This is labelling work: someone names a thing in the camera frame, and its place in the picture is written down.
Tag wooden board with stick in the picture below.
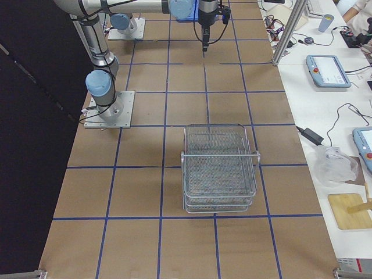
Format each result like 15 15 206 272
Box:
328 184 371 230

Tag aluminium frame post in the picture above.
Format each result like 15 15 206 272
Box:
272 0 307 66

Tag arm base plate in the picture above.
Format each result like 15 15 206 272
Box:
84 91 135 128
108 17 146 41

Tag blue teach pendant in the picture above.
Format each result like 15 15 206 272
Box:
306 55 351 88
352 127 372 173

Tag near blue teach pendant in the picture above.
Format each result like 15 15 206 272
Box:
352 127 372 173

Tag silver wire mesh shelf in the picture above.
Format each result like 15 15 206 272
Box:
181 124 260 213

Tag light blue cup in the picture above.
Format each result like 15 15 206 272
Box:
318 14 334 33

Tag beige plastic tray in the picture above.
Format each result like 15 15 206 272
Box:
267 4 309 30

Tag black power adapter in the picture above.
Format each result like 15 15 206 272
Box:
297 127 324 146

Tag clear plastic bag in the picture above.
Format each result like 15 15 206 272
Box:
314 145 359 183

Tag seated person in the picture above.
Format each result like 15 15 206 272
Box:
342 0 371 35

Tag small electronics boards cluster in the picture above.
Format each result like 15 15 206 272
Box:
263 15 285 48

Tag round grey puck device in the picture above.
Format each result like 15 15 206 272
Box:
303 37 314 45

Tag black controller box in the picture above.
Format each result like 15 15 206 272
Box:
340 28 369 48

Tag blue plastic tray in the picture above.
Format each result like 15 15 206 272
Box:
176 14 198 23

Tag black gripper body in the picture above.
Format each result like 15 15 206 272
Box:
198 0 231 44

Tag far blue teach pendant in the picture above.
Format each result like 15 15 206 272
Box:
306 55 351 88

